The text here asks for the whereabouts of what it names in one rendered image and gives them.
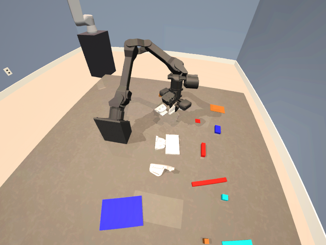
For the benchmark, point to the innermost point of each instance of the small cyan cube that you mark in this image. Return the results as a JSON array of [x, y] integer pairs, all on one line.
[[224, 197]]

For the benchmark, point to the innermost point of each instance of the red rectangular block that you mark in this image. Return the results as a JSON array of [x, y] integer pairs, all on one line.
[[203, 149]]

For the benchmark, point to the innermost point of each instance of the orange flat plate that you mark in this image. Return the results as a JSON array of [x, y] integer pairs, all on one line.
[[216, 108]]

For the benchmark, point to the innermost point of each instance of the cyan flat rectangular plate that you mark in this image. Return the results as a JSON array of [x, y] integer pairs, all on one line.
[[238, 242]]

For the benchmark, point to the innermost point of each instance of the long red bar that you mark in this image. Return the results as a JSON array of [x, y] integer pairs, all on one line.
[[206, 182]]

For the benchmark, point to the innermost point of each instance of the blue flat square plate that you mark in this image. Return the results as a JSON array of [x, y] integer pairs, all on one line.
[[120, 213]]

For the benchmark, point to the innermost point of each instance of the blue rectangular block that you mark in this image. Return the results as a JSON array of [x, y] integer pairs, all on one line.
[[217, 129]]

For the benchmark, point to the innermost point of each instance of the orange-brown rectangular block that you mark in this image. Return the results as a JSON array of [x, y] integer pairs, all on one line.
[[205, 241]]

